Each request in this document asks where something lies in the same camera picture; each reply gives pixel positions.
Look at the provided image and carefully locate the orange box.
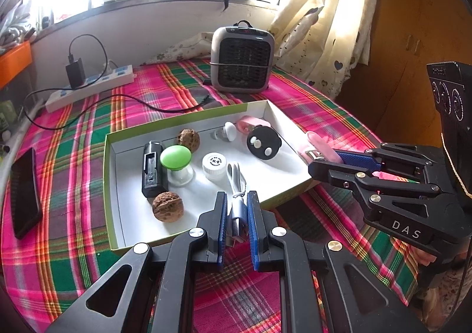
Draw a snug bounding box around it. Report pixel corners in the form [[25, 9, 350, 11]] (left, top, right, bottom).
[[0, 40, 32, 88]]

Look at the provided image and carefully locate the white usb cable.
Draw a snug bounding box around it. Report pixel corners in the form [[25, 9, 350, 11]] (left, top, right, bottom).
[[226, 161, 252, 247]]

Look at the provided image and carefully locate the wooden wardrobe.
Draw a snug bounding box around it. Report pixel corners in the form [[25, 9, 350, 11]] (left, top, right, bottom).
[[337, 0, 472, 146]]

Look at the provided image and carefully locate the floral pillow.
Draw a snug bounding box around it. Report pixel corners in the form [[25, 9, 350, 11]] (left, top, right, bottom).
[[142, 32, 214, 66]]

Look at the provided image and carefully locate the cream heart-print curtain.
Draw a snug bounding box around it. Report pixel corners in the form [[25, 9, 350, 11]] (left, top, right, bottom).
[[267, 0, 380, 100]]

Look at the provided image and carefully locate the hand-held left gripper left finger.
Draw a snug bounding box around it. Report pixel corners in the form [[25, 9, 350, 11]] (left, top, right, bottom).
[[46, 191, 228, 333]]

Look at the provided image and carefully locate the black round white-spotted holder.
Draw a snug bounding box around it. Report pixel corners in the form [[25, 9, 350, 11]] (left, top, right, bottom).
[[246, 126, 283, 161]]

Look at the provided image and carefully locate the grey space heater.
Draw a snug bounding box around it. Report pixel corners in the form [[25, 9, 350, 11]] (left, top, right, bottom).
[[210, 20, 276, 93]]

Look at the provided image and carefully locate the green mushroom-shaped knob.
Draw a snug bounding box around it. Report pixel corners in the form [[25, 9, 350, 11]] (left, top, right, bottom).
[[160, 145, 195, 187]]

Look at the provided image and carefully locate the large smooth walnut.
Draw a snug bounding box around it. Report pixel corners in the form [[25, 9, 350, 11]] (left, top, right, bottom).
[[152, 191, 184, 223]]

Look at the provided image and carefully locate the grey round-headed knob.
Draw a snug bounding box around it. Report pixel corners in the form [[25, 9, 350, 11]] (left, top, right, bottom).
[[210, 121, 238, 143]]

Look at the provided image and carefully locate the green cardboard box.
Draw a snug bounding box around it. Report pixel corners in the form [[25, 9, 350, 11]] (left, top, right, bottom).
[[103, 99, 325, 253]]

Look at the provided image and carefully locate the pile of packets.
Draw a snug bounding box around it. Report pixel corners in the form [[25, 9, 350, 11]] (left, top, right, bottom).
[[0, 5, 37, 46]]

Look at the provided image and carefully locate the white power strip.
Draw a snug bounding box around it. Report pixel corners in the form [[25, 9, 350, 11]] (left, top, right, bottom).
[[45, 65, 134, 113]]

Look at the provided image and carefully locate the black battery charger case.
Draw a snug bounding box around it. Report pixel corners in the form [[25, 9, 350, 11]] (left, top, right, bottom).
[[142, 141, 169, 199]]

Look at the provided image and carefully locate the person's right hand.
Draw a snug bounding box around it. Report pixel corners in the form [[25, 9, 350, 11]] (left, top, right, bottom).
[[407, 245, 434, 267]]

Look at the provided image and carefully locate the pink green plaid blanket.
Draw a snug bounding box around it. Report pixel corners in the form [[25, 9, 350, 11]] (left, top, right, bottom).
[[0, 58, 421, 333]]

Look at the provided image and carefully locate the black smartphone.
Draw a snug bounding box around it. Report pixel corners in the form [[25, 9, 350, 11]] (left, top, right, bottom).
[[10, 147, 43, 240]]

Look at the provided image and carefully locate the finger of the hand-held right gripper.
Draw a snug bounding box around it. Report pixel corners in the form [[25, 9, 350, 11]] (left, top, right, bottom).
[[333, 141, 440, 178], [307, 160, 444, 205]]

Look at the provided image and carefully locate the black charger adapter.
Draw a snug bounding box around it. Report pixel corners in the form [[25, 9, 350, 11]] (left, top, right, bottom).
[[65, 57, 86, 90]]

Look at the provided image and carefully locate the white bottle cap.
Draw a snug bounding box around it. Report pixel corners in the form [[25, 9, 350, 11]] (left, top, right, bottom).
[[201, 152, 228, 182]]

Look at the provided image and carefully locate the black charging cable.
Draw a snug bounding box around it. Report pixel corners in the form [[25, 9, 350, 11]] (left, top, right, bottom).
[[18, 34, 212, 131]]

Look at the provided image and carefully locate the small rough walnut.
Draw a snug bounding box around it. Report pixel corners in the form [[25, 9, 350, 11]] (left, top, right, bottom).
[[176, 128, 201, 153]]

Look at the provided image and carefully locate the pink plastic clip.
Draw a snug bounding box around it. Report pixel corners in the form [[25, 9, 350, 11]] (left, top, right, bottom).
[[298, 131, 343, 166]]

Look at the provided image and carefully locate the pink plastic band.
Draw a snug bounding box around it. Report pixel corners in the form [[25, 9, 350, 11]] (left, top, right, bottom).
[[236, 116, 270, 135]]

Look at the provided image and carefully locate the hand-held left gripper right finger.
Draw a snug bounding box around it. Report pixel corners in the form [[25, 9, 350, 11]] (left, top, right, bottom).
[[247, 191, 428, 333]]

